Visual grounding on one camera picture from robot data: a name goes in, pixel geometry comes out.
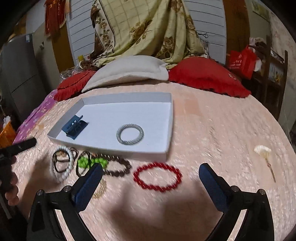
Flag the red shopping bag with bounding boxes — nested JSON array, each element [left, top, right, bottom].
[[226, 45, 257, 80]]

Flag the red hanging decoration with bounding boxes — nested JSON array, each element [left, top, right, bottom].
[[44, 0, 71, 37]]

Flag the large red ruffled pillow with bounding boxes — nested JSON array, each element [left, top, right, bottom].
[[168, 57, 251, 98]]

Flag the white fan-shaped flower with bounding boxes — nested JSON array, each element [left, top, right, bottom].
[[254, 145, 276, 183]]

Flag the white cardboard tray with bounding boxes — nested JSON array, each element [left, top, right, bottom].
[[47, 92, 174, 161]]

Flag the wall poster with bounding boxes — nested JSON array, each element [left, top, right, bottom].
[[251, 0, 271, 21]]

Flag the black hair tie amber charm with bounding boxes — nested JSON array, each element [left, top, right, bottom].
[[52, 148, 78, 173]]

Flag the black hair ties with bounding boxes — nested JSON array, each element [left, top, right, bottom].
[[75, 151, 95, 175]]

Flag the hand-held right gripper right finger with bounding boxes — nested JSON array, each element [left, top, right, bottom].
[[199, 163, 274, 241]]

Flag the grey refrigerator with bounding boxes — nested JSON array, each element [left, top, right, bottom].
[[0, 34, 43, 118]]

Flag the blue hair claw clip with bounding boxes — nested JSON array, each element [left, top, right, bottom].
[[62, 114, 89, 140]]

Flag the brown bead bracelet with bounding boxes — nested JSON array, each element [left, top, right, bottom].
[[97, 154, 132, 178]]

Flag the small red ruffled pillow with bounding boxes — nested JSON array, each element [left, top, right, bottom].
[[54, 70, 97, 102]]

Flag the clear plastic bags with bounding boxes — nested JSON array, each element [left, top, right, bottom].
[[60, 65, 81, 81]]

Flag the grey woven bracelet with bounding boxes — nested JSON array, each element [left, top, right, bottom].
[[116, 124, 144, 146]]

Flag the orange basket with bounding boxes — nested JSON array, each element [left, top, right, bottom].
[[0, 120, 16, 149]]

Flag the green bead bracelet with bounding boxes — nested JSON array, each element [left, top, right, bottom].
[[77, 156, 109, 169]]

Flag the red bead bracelet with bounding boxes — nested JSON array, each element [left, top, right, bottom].
[[133, 162, 183, 192]]

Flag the purple floral sheet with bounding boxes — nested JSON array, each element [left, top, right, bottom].
[[13, 89, 58, 145]]

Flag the white pillow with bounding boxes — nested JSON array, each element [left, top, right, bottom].
[[81, 56, 169, 93]]

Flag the person's left hand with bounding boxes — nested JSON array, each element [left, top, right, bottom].
[[5, 173, 19, 207]]

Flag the wooden rack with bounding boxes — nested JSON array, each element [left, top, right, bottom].
[[250, 35, 288, 121]]

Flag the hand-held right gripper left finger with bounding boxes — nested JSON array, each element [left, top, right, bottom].
[[26, 163, 103, 241]]

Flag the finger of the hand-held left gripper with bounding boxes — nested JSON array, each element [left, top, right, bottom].
[[10, 137, 37, 155]]

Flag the floral checked quilt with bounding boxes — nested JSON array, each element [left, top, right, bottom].
[[89, 0, 210, 67]]

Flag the white bead bracelet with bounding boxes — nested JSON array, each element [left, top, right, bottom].
[[49, 146, 75, 180]]

